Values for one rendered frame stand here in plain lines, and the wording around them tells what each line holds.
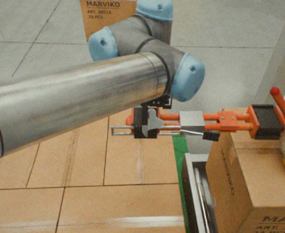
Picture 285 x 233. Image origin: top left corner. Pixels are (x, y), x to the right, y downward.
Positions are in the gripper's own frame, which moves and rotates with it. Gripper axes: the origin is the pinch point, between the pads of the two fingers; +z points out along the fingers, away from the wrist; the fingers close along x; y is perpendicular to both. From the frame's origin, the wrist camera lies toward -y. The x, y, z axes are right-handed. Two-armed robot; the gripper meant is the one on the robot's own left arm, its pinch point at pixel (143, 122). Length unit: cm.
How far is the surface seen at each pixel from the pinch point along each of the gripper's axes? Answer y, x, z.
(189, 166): 24, 26, 61
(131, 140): -7, 49, 68
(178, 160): 29, 73, 122
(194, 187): 25, 13, 61
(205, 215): 30, 2, 67
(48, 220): -45, 0, 68
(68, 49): -94, 244, 123
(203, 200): 30, 10, 67
